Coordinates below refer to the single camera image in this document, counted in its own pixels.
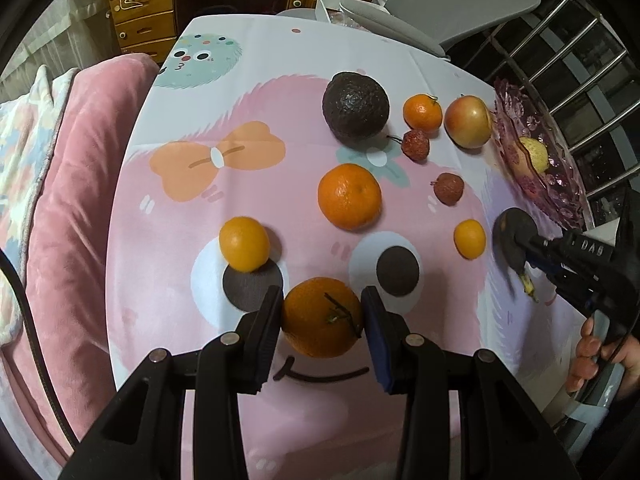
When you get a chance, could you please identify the small orange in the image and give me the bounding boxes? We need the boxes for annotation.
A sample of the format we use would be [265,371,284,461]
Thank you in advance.
[218,217,270,273]
[454,219,486,260]

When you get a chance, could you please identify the red lychee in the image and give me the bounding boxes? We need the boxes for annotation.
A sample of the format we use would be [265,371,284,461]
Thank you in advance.
[432,172,464,207]
[388,129,431,164]

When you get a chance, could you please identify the red-yellow apple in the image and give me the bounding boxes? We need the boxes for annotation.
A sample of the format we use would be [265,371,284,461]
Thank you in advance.
[444,96,492,150]

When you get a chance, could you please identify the large orange with stem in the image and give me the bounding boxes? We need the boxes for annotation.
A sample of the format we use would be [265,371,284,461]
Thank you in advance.
[282,276,362,359]

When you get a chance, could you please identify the medium orange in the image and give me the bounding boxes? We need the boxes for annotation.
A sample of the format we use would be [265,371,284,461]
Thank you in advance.
[317,164,383,231]

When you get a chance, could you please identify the dark avocado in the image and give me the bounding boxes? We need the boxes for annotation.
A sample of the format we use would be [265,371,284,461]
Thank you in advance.
[322,72,390,145]

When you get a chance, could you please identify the right hand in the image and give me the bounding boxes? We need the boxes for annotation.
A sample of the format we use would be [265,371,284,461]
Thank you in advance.
[565,318,640,399]

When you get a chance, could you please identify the purple glass fruit plate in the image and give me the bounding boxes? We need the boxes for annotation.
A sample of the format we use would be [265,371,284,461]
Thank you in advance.
[492,79,587,230]

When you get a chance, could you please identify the yellow pear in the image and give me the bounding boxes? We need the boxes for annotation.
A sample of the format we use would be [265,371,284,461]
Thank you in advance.
[518,136,550,174]

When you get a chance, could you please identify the metal window bars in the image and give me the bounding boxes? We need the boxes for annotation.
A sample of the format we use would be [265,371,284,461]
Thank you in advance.
[463,0,639,205]

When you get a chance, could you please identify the small tangerine near apple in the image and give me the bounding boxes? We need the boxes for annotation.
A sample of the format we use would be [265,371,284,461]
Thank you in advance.
[402,94,442,132]

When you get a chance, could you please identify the cartoon monster tablecloth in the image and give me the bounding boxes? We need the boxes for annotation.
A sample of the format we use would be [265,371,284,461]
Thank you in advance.
[106,15,582,413]

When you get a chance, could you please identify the pink velvet cushion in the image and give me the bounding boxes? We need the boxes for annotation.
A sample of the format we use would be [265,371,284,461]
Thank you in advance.
[23,53,158,437]

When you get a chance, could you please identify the grey office chair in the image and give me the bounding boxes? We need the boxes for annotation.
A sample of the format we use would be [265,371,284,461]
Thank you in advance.
[274,0,544,59]

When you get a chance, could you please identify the pastel patterned blanket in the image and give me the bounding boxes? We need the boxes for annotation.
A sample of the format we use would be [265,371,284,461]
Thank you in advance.
[0,64,79,351]

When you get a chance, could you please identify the white box tray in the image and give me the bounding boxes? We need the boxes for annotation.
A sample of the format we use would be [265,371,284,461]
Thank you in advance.
[314,0,381,28]

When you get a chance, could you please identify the black cable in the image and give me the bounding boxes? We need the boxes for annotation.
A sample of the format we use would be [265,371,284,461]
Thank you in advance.
[0,249,82,453]

